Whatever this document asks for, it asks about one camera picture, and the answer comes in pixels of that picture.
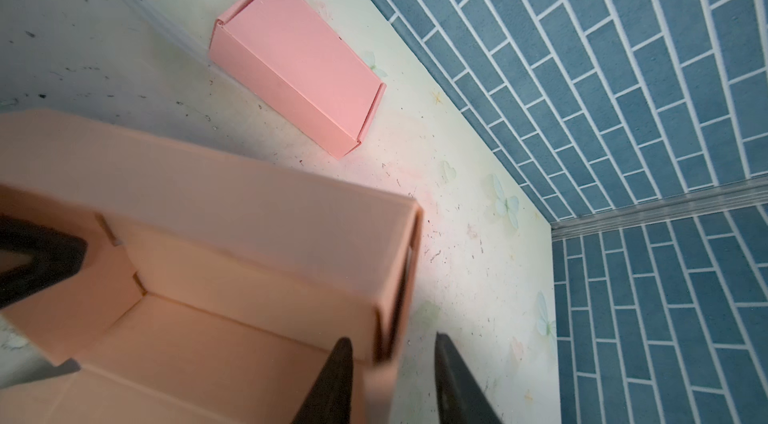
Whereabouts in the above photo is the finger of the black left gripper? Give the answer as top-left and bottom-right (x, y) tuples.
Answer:
(1, 215), (88, 309)

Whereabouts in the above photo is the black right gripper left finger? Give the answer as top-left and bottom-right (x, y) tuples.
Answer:
(292, 337), (354, 424)

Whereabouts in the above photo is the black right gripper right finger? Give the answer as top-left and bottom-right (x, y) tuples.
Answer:
(434, 333), (502, 424)

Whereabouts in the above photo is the tan cardboard box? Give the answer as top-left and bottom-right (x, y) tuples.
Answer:
(1, 110), (423, 423)

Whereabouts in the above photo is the pink cardboard box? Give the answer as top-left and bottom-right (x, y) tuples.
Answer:
(209, 0), (386, 159)

